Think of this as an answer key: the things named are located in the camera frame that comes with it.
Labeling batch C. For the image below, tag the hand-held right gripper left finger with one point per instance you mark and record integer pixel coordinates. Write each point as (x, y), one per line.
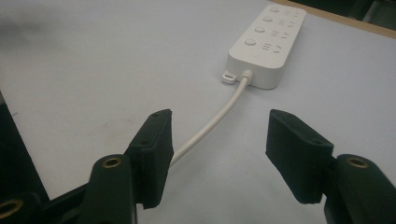
(146, 168)

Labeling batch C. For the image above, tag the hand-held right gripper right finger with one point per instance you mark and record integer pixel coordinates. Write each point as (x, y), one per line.
(311, 165)

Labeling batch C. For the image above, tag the white power strip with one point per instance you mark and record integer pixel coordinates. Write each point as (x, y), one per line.
(267, 43)

